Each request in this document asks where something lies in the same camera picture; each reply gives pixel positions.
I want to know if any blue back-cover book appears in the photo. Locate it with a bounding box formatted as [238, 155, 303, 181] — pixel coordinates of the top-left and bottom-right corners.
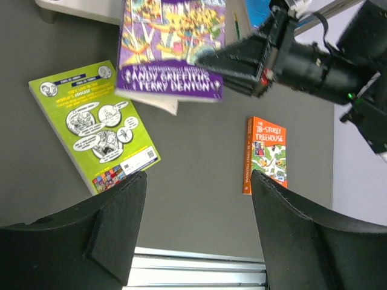
[245, 0, 271, 28]

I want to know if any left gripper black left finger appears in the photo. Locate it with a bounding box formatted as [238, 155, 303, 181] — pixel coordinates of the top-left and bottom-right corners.
[1, 172, 147, 289]

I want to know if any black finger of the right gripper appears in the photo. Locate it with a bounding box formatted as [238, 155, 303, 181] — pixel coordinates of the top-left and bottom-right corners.
[195, 11, 285, 97]

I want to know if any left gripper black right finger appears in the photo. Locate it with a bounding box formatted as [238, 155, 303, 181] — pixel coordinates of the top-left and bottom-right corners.
[250, 170, 386, 289]

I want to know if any orange 78-storey treehouse book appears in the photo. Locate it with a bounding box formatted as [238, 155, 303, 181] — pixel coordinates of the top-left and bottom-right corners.
[242, 116, 288, 195]

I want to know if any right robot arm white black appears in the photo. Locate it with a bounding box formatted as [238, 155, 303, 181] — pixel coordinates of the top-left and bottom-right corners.
[195, 1, 386, 158]

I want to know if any purple 52-storey treehouse book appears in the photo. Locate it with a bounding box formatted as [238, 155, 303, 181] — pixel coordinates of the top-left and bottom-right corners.
[115, 1, 226, 115]

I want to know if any aluminium mounting rail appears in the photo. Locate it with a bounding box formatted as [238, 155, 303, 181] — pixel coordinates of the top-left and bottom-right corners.
[123, 247, 269, 289]

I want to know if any white two-tier shelf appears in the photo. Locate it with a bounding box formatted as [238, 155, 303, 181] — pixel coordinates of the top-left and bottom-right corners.
[35, 0, 124, 25]

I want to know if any green 104-storey treehouse book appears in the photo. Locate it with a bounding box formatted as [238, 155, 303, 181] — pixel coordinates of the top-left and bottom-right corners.
[225, 0, 252, 44]

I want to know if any lime green book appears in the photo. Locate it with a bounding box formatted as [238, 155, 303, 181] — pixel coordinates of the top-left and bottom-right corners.
[28, 60, 161, 195]

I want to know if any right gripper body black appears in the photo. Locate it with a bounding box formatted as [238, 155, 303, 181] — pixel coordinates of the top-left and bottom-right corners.
[252, 5, 298, 97]

